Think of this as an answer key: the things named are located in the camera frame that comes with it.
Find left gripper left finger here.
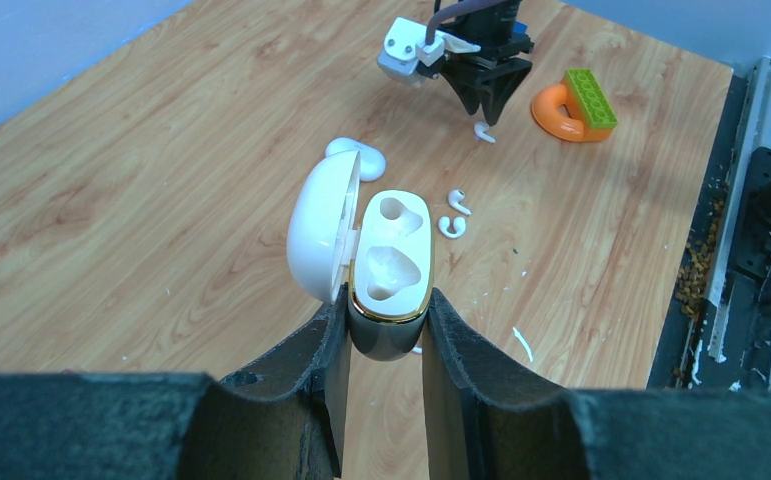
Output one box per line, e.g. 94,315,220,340
0,287,350,479

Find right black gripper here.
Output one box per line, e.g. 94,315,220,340
437,0,534,126

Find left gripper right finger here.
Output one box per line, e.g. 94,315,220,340
422,290,771,479

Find white stem earbud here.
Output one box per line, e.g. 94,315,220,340
473,121,496,144
447,189,472,216

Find white gold earbud case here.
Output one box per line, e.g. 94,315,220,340
286,151,434,361

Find white oval earbud case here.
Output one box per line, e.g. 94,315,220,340
325,136,387,182

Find white plastic scrap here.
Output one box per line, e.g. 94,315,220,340
512,326,534,362

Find green building block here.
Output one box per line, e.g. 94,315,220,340
563,68,618,129

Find white clip earbud middle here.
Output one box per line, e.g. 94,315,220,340
437,216,467,239

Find orange ring toy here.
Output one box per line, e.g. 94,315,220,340
531,83,617,143

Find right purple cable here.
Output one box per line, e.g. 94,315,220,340
425,0,499,48

